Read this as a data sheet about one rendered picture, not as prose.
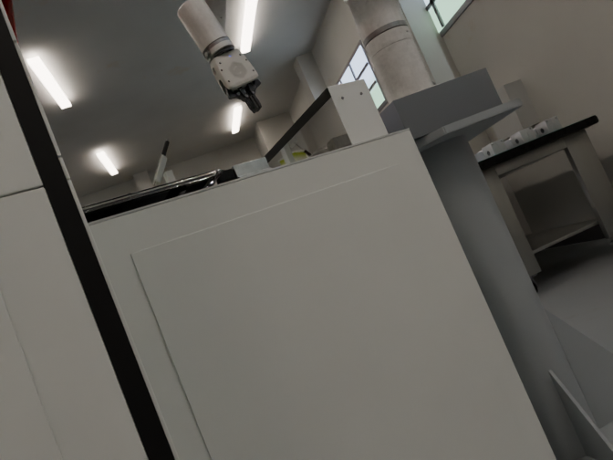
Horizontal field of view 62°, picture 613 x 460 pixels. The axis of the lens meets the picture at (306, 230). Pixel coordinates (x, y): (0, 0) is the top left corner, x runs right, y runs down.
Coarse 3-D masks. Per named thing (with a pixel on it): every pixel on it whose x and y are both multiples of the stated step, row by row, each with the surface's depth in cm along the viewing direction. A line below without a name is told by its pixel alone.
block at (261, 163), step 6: (246, 162) 109; (252, 162) 110; (258, 162) 110; (264, 162) 111; (234, 168) 108; (240, 168) 108; (246, 168) 109; (252, 168) 109; (258, 168) 110; (264, 168) 110; (234, 174) 108; (240, 174) 108
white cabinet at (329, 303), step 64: (256, 192) 81; (320, 192) 86; (384, 192) 91; (128, 256) 71; (192, 256) 74; (256, 256) 78; (320, 256) 83; (384, 256) 88; (448, 256) 94; (128, 320) 69; (192, 320) 72; (256, 320) 76; (320, 320) 80; (384, 320) 85; (448, 320) 90; (192, 384) 70; (256, 384) 73; (320, 384) 78; (384, 384) 82; (448, 384) 87; (512, 384) 93; (192, 448) 68; (256, 448) 71; (320, 448) 75; (384, 448) 79; (448, 448) 84; (512, 448) 89
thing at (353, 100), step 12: (348, 84) 102; (360, 84) 104; (336, 96) 100; (348, 96) 102; (360, 96) 103; (348, 108) 101; (360, 108) 102; (372, 108) 103; (348, 120) 100; (360, 120) 101; (372, 120) 103; (348, 132) 99; (360, 132) 101; (372, 132) 102; (384, 132) 103
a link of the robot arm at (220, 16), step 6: (204, 0) 143; (210, 0) 143; (216, 0) 143; (222, 0) 143; (210, 6) 144; (216, 6) 144; (222, 6) 144; (216, 12) 145; (222, 12) 145; (216, 18) 145; (222, 18) 146; (222, 24) 146
